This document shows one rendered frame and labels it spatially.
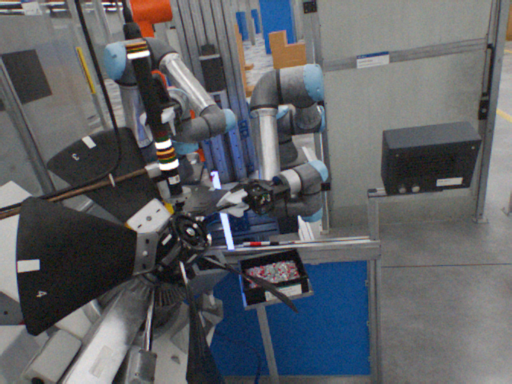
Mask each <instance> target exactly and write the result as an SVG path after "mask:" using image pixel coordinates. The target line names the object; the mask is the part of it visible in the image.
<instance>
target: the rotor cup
mask: <svg viewBox="0 0 512 384"><path fill-rule="evenodd" d="M188 228H190V229H193V230H194V235H189V234H188V232H187V229H188ZM156 232H158V243H157V249H156V255H155V266H154V268H153V270H152V271H150V272H146V273H143V274H144V275H145V276H146V277H147V278H148V279H150V280H151V281H152V282H153V283H156V284H158V285H159V286H164V287H175V286H178V284H177V280H181V275H180V271H179V266H178V261H181V263H182V264H183V266H184V272H185V274H188V276H189V273H190V268H191V267H192V266H193V265H194V264H195V263H196V262H197V261H198V260H199V259H200V258H202V257H203V256H204V255H205V254H206V253H207V252H208V251H209V249H210V247H211V244H212V239H211V235H210V232H209V231H208V229H207V227H206V226H205V225H204V224H203V223H202V222H201V221H200V220H199V219H198V218H197V217H196V216H193V215H192V214H189V213H186V212H176V213H173V214H172V215H170V216H169V217H168V219H167V220H166V221H165V222H164V223H163V224H162V226H161V227H160V228H159V229H158V230H157V231H156ZM169 235H171V237H170V239H169V240H168V241H167V242H166V243H165V244H164V245H163V243H162V242H163V241H164V240H165V239H166V238H167V237H168V236H169ZM195 254H197V256H196V257H195V258H194V259H193V260H192V261H191V262H187V261H188V260H189V259H190V258H191V257H193V256H194V255H195Z"/></svg>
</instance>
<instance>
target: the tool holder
mask: <svg viewBox="0 0 512 384"><path fill-rule="evenodd" d="M149 166H150V165H148V166H145V168H146V170H147V172H148V174H147V175H148V176H149V177H150V179H151V180H152V182H153V183H154V184H156V183H157V184H158V188H159V191H160V194H161V196H162V198H163V199H164V201H165V202H166V203H180V202H183V201H185V200H187V199H188V198H190V196H191V195H192V193H191V190H190V188H188V187H182V188H183V193H182V194H180V195H177V196H172V195H171V194H170V190H169V189H168V185H167V182H166V178H165V175H164V174H163V172H162V171H161V169H160V166H159V165H157V166H155V167H149Z"/></svg>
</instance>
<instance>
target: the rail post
mask: <svg viewBox="0 0 512 384"><path fill-rule="evenodd" d="M369 270H370V319H371V344H372V369H373V377H372V384H382V315H381V260H380V259H378V260H369Z"/></svg>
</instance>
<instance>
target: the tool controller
mask: <svg viewBox="0 0 512 384"><path fill-rule="evenodd" d="M481 143H482V138H481V137H480V135H479V134H478V133H477V132H476V130H475V129H474V127H473V126H472V124H471V123H470V122H469V121H468V120H467V121H459V122H453V123H440V124H434V125H426V126H413V127H407V128H400V129H393V130H383V132H382V158H381V174H380V175H381V178H382V182H383V185H384V188H385V191H386V194H387V195H390V194H407V193H417V192H425V191H435V190H452V189H461V188H469V187H470V184H471V181H472V176H473V172H474V170H475V164H476V161H477V158H478V152H479V149H480V146H481Z"/></svg>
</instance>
